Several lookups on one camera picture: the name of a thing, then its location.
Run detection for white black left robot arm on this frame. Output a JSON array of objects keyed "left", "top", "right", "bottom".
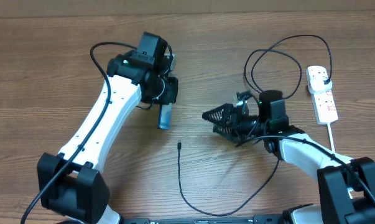
[{"left": 21, "top": 32, "right": 178, "bottom": 223}]

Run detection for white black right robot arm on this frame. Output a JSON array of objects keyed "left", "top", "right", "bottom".
[{"left": 202, "top": 90, "right": 375, "bottom": 223}]

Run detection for white charger plug adapter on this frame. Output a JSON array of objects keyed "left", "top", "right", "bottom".
[{"left": 308, "top": 77, "right": 333, "bottom": 94}]

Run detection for black mounting rail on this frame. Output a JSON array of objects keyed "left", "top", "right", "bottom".
[{"left": 121, "top": 214, "right": 289, "bottom": 224}]

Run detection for Samsung Galaxy smartphone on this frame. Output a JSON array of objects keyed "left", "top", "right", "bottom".
[{"left": 157, "top": 103, "right": 173, "bottom": 130}]

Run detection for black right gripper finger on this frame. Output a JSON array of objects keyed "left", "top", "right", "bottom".
[
  {"left": 213, "top": 124, "right": 241, "bottom": 143},
  {"left": 202, "top": 103, "right": 234, "bottom": 124}
]

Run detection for white power strip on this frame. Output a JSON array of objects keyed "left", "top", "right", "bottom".
[{"left": 306, "top": 65, "right": 338, "bottom": 125}]

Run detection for black USB charging cable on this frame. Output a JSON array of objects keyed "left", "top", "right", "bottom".
[{"left": 177, "top": 34, "right": 334, "bottom": 217}]

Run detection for cardboard backdrop panel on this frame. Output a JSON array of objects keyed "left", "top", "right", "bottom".
[{"left": 0, "top": 0, "right": 375, "bottom": 18}]

